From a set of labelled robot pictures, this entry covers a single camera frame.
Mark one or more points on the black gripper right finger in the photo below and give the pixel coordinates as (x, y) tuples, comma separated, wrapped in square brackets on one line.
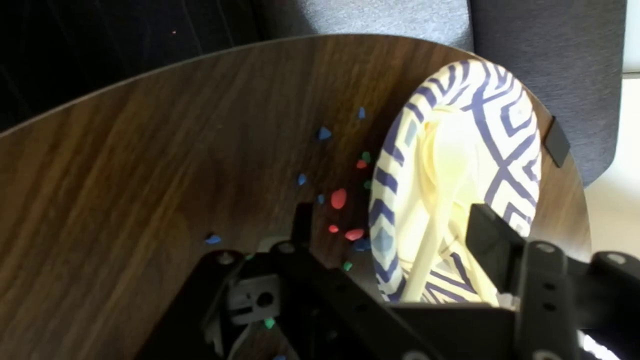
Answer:
[(567, 306)]

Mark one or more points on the cream plastic utensil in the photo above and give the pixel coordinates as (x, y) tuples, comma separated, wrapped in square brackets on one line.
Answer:
[(426, 201)]

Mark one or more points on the scattered colourful sprinkles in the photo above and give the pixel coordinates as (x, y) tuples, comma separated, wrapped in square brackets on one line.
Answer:
[(338, 199)]

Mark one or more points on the black and white patterned bowl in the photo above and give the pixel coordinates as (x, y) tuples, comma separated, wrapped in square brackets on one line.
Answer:
[(507, 121)]

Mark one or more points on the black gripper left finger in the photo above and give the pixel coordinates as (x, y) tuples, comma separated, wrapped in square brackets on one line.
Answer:
[(320, 300)]

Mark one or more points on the black table edge clip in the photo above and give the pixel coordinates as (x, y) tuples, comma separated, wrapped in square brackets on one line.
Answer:
[(557, 140)]

